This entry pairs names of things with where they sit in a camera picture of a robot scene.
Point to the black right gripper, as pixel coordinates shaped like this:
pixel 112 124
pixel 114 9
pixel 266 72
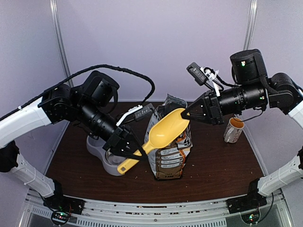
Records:
pixel 209 100

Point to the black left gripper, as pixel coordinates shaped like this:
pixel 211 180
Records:
pixel 122 135

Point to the yellow plastic scoop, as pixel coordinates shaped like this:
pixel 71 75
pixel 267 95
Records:
pixel 161 135

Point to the dog food bag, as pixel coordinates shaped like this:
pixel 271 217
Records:
pixel 168 163

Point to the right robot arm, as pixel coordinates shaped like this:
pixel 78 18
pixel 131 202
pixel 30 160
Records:
pixel 248 68

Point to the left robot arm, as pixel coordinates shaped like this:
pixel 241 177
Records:
pixel 82 103

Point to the grey double pet feeder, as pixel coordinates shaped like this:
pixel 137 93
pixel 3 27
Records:
pixel 95 147

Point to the steel bowl in feeder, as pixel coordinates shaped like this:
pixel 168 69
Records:
pixel 113 159

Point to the patterned mug yellow inside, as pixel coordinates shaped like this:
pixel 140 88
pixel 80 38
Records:
pixel 233 130

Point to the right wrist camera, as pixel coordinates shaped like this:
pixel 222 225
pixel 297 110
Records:
pixel 205 76

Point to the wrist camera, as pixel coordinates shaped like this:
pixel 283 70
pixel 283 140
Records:
pixel 136 113
pixel 205 76

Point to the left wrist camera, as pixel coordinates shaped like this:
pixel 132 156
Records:
pixel 136 113

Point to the front aluminium rail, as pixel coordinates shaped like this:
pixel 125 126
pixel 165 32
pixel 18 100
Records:
pixel 211 213

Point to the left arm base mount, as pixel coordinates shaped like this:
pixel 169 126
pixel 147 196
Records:
pixel 64 203

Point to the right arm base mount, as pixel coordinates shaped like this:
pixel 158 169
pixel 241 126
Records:
pixel 245 203

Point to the right aluminium frame post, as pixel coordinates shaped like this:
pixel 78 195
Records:
pixel 252 17

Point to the aluminium frame post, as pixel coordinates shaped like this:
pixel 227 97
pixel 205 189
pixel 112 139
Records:
pixel 252 17
pixel 58 32

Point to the left aluminium frame post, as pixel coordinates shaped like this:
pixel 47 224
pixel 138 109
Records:
pixel 58 32

